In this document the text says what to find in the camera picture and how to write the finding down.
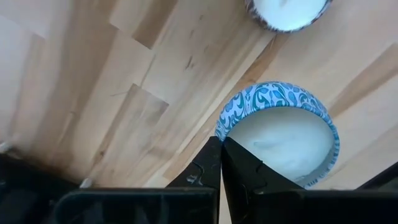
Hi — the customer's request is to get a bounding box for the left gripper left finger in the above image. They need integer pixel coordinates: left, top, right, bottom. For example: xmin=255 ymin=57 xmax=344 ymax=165
xmin=167 ymin=136 xmax=222 ymax=190

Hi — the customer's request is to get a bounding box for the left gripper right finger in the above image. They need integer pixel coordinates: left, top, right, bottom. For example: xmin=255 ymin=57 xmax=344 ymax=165
xmin=221 ymin=136 xmax=304 ymax=224

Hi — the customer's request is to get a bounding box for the blue patterned candle tin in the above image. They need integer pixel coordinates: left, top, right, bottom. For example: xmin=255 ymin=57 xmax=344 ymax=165
xmin=214 ymin=81 xmax=341 ymax=190

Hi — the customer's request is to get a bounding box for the purple patterned candle tin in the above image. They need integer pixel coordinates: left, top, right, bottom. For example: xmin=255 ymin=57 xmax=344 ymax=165
xmin=244 ymin=0 xmax=334 ymax=34

